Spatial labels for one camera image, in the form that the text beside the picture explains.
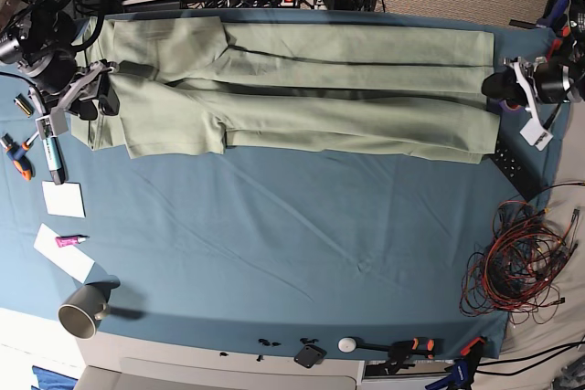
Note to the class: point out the grey ceramic mug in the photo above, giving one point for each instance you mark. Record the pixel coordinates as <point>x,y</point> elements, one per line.
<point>83,311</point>

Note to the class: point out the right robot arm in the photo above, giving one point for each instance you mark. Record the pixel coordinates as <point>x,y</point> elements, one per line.
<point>38,37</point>

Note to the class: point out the sage green T-shirt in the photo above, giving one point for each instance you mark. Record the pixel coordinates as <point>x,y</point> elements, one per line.
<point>199,85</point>

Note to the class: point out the silver pen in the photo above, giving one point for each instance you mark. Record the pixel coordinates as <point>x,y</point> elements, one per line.
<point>29,140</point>

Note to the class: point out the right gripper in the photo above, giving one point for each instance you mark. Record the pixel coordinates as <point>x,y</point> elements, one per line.
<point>83,92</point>

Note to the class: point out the blue black clamp bottom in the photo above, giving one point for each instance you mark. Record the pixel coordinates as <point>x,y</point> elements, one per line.
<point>461,372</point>

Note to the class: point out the purple tape roll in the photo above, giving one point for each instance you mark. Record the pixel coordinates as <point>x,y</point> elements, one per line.
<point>509,107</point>

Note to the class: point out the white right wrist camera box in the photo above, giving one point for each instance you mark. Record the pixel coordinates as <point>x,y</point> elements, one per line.
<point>52,125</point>

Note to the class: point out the orange black bar clamp bottom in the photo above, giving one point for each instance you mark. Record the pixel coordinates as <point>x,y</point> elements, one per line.
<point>398,354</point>

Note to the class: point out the blue spring clamp top right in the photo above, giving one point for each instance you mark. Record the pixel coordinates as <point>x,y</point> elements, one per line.
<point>554,16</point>

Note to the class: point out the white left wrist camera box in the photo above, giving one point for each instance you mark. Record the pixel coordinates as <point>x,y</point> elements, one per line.
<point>536,135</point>

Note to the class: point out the blue table cloth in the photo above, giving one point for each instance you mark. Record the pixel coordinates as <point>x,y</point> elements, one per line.
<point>262,245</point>

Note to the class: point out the orange black clamp top right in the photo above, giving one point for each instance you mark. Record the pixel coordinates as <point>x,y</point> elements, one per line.
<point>558,41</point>

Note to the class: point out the blue orange screwdriver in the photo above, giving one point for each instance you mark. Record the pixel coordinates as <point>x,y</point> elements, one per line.
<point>17,154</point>

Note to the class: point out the white square paper note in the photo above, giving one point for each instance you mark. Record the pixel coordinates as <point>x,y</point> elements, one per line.
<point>63,199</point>

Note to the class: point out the small pink glue tube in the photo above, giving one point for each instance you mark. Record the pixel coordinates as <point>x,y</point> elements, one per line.
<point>63,242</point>

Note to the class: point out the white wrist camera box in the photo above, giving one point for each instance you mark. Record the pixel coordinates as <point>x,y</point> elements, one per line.
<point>52,125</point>
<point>536,135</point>

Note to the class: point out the white round puck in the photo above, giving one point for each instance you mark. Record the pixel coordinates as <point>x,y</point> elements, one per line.
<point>347,345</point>

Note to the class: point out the black remote control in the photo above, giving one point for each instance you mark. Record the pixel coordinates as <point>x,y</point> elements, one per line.
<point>515,169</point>

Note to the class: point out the white rectangular paper slip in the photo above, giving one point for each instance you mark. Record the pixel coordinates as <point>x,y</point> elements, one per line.
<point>70,259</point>

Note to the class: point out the black square plate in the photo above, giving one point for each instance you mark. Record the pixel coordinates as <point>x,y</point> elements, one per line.
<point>309,356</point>

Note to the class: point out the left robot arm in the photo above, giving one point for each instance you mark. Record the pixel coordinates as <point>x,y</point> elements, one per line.
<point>572,49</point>

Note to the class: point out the light blue highlighter marker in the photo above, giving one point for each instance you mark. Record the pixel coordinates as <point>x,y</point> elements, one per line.
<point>53,157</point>

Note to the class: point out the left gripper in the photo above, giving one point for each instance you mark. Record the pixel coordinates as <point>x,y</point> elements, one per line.
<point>556,82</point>

